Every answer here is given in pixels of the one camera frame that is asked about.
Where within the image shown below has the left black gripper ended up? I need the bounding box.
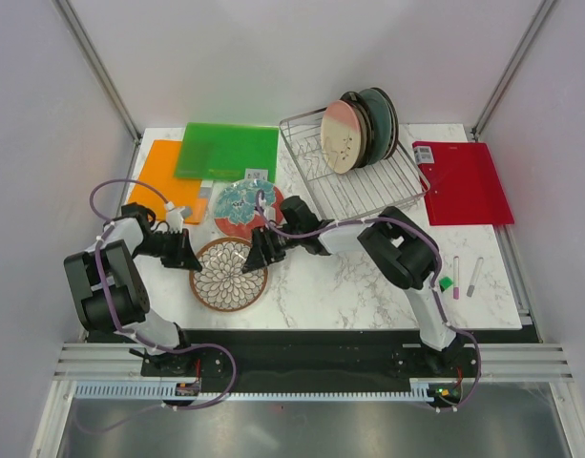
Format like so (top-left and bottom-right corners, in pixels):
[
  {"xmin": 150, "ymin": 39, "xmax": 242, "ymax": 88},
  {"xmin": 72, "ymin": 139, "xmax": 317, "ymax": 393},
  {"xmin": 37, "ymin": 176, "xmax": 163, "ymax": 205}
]
[{"xmin": 133, "ymin": 228, "xmax": 201, "ymax": 272}]

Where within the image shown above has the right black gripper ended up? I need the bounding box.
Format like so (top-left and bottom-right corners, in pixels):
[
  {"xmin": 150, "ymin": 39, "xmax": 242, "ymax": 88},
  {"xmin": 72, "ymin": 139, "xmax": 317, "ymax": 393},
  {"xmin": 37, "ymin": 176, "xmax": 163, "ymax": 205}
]
[{"xmin": 243, "ymin": 224, "xmax": 303, "ymax": 274}]

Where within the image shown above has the brown floral pattern plate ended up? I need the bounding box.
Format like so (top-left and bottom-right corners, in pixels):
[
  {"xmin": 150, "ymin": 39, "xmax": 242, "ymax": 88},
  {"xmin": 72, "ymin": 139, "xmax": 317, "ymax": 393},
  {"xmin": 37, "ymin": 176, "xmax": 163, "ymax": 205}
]
[{"xmin": 189, "ymin": 237, "xmax": 268, "ymax": 312}]

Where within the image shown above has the red blue flower plate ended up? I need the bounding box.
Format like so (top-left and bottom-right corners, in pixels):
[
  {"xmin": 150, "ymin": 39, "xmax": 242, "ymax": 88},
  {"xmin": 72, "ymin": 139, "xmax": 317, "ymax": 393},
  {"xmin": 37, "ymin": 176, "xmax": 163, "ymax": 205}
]
[{"xmin": 213, "ymin": 178, "xmax": 283, "ymax": 240}]

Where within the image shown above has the pink beige leaf plate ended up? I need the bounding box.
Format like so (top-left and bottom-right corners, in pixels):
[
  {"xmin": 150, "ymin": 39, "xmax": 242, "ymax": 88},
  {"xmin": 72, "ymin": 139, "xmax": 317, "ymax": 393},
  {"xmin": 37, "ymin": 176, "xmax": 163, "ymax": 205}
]
[{"xmin": 321, "ymin": 100, "xmax": 360, "ymax": 175}]

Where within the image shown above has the dark red rimmed beige plate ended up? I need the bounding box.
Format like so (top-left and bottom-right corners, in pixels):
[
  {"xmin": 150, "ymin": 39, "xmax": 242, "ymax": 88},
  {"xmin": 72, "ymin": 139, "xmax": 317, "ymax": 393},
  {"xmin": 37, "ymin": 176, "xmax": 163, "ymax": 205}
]
[{"xmin": 352, "ymin": 103, "xmax": 368, "ymax": 168}]

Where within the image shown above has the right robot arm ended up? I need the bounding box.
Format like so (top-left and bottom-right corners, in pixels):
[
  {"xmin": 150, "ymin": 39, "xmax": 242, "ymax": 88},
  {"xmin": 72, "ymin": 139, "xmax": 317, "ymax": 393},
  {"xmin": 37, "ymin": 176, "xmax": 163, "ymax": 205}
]
[{"xmin": 242, "ymin": 196, "xmax": 462, "ymax": 376}]

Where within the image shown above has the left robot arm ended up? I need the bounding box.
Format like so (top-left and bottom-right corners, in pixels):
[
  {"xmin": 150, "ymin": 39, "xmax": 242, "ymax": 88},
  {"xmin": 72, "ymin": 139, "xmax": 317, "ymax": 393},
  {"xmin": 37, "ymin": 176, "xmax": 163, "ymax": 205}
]
[{"xmin": 64, "ymin": 202, "xmax": 202, "ymax": 375}]

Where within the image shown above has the orange plastic folder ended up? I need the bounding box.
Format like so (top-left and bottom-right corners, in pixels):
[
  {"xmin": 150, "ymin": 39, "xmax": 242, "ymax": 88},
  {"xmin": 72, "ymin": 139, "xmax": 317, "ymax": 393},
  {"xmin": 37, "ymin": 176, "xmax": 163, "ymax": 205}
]
[{"xmin": 136, "ymin": 139, "xmax": 213, "ymax": 225}]

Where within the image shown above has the green plastic folder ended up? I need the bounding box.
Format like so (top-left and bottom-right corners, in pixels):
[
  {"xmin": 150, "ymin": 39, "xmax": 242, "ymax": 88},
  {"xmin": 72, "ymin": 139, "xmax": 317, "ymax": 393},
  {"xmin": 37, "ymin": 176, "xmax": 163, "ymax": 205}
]
[{"xmin": 174, "ymin": 122, "xmax": 279, "ymax": 182}]

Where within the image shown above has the black gold rimmed plate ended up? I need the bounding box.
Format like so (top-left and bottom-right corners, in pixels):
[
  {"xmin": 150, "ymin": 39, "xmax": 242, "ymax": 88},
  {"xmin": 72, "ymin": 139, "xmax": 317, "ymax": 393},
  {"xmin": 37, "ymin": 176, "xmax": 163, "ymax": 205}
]
[{"xmin": 341, "ymin": 91, "xmax": 375, "ymax": 168}]

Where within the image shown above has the black green highlighter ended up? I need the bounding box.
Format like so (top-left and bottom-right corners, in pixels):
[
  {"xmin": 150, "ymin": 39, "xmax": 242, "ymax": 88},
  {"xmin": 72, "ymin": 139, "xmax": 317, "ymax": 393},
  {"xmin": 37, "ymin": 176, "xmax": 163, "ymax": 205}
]
[{"xmin": 439, "ymin": 277, "xmax": 454, "ymax": 292}]

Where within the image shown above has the teal green plate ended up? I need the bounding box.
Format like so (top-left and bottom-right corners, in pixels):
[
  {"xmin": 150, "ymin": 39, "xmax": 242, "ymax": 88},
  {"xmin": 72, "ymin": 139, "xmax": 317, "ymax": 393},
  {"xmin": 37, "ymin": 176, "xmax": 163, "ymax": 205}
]
[{"xmin": 360, "ymin": 87, "xmax": 392, "ymax": 165}]

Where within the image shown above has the dark striped plate behind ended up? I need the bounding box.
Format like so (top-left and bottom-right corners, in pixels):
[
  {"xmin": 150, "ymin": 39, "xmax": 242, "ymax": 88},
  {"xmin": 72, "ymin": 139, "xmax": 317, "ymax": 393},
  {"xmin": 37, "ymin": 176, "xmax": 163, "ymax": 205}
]
[{"xmin": 377, "ymin": 88, "xmax": 400, "ymax": 160}]

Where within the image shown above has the white pink pen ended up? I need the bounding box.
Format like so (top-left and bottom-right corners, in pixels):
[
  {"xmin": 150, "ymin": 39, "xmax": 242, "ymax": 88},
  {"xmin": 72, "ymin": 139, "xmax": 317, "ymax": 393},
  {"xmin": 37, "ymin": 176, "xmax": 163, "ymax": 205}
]
[{"xmin": 452, "ymin": 256, "xmax": 460, "ymax": 300}]

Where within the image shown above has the white grey pen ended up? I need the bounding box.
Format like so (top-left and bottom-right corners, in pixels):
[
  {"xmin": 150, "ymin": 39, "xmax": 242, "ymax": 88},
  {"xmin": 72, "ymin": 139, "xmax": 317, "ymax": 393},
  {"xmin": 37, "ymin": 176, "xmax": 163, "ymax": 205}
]
[{"xmin": 467, "ymin": 257, "xmax": 484, "ymax": 298}]

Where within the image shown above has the red plastic folder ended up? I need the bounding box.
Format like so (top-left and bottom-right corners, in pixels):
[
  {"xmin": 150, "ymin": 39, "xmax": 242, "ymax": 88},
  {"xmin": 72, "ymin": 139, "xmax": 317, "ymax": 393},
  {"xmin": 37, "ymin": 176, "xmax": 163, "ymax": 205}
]
[{"xmin": 412, "ymin": 141, "xmax": 514, "ymax": 226}]

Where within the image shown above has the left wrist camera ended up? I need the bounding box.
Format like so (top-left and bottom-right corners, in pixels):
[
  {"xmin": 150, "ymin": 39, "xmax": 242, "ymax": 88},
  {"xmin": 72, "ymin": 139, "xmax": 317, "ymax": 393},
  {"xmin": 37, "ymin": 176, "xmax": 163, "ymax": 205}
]
[{"xmin": 164, "ymin": 201, "xmax": 192, "ymax": 233}]

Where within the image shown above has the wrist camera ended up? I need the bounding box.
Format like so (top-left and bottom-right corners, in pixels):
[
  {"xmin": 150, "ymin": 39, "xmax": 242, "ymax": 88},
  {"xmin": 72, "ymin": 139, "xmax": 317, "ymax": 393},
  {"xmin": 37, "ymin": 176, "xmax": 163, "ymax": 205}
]
[
  {"xmin": 164, "ymin": 201, "xmax": 192, "ymax": 233},
  {"xmin": 263, "ymin": 206, "xmax": 277, "ymax": 220}
]

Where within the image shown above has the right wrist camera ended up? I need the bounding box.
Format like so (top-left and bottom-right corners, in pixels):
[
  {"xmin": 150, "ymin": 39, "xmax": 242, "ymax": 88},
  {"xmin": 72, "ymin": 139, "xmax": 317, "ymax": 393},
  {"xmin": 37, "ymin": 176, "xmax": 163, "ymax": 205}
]
[{"xmin": 263, "ymin": 206, "xmax": 277, "ymax": 220}]

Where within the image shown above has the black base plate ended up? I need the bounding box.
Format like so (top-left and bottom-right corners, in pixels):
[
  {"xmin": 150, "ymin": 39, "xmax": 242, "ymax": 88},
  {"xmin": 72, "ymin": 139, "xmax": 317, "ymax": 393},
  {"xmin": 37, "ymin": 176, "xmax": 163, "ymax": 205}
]
[{"xmin": 139, "ymin": 327, "xmax": 482, "ymax": 395}]

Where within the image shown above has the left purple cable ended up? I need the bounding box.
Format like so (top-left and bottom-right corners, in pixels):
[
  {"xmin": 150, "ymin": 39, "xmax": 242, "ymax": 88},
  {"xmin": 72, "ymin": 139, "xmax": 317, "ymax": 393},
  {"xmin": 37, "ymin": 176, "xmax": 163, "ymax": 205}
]
[{"xmin": 74, "ymin": 178, "xmax": 239, "ymax": 433}]

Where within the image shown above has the purple cable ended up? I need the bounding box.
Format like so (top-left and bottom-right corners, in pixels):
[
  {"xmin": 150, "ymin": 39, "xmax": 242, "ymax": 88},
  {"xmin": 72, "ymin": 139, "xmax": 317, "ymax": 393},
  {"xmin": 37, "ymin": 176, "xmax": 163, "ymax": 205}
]
[
  {"xmin": 74, "ymin": 178, "xmax": 239, "ymax": 433},
  {"xmin": 254, "ymin": 189, "xmax": 484, "ymax": 414}
]

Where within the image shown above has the white cable duct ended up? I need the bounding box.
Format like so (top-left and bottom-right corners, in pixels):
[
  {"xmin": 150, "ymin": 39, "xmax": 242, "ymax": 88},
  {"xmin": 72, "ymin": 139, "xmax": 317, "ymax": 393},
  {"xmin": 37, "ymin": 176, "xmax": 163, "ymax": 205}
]
[{"xmin": 74, "ymin": 379, "xmax": 440, "ymax": 401}]

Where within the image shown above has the metal wire dish rack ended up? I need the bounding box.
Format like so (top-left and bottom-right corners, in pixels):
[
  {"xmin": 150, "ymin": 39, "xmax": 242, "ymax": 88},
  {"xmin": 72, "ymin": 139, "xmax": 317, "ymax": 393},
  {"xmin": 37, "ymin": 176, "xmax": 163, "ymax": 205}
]
[{"xmin": 279, "ymin": 109, "xmax": 429, "ymax": 227}]

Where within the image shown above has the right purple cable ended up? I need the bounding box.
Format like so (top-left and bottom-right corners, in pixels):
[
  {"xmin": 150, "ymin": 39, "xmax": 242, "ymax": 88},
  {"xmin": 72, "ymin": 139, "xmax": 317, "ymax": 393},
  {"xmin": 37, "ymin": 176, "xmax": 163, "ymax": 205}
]
[{"xmin": 254, "ymin": 189, "xmax": 484, "ymax": 414}]

